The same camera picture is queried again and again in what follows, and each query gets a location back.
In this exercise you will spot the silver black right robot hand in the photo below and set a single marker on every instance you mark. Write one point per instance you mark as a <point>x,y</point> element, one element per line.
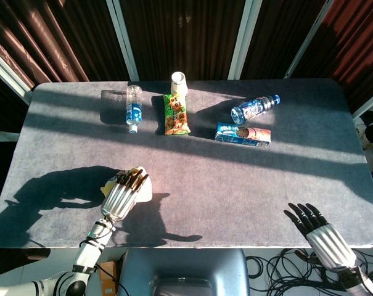
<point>328,243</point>

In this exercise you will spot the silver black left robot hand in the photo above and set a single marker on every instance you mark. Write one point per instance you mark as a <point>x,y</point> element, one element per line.
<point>118,200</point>

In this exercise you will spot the yellow plush toy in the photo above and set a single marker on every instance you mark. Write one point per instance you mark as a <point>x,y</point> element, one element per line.
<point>145,192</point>

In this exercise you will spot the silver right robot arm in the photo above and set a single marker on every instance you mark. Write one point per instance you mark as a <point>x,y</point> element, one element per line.
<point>362,282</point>

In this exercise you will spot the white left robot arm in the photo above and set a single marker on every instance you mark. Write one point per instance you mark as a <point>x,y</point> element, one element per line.
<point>92,243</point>

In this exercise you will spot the orange cardboard box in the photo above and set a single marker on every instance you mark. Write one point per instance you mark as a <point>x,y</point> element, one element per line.
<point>107,276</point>

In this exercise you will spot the grey table cloth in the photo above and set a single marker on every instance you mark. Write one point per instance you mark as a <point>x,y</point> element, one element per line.
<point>204,179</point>

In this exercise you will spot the clear bottle white cap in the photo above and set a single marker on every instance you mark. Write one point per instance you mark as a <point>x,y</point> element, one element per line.
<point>133,112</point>

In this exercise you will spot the blue grey robot torso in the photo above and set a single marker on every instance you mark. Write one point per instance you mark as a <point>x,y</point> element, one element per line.
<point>183,265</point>

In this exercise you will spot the green snack bag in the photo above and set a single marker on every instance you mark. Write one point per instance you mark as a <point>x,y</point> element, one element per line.
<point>175,117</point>

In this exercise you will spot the white cup bottle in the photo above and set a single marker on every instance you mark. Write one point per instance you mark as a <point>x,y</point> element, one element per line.
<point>178,83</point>

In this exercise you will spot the blue cookie box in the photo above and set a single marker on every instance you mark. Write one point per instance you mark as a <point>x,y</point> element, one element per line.
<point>241,134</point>

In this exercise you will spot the clear bottle blue cap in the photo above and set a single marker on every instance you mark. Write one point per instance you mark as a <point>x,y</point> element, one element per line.
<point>251,109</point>

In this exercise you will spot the brown curtain panel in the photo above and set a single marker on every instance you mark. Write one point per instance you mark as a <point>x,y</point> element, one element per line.
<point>275,34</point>
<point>183,34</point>
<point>50,37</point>
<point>355,49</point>

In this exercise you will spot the white frame post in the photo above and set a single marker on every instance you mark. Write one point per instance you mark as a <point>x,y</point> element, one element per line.
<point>121,37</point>
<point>7,77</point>
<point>309,37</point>
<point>243,40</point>
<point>369,106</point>

